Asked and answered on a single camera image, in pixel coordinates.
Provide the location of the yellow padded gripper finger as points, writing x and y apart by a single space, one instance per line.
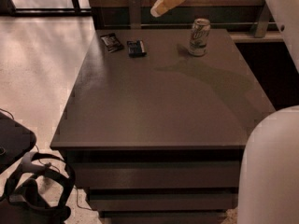
162 6

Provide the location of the blue rxbar blueberry bar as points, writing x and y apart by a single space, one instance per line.
136 49

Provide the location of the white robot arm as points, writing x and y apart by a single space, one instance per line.
269 176

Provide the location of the black rxbar chocolate bar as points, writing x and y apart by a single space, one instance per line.
112 42

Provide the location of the green white soda can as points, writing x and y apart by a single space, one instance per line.
199 36

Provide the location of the top grey drawer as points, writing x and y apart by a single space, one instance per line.
157 175

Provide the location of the grey drawer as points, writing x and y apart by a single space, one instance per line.
164 202
157 175
164 218

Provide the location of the middle grey drawer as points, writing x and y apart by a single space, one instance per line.
164 202

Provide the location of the black chair seat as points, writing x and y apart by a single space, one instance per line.
15 141

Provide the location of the bottom grey drawer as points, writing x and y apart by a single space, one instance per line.
164 218

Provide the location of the black VR headset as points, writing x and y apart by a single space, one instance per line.
21 188

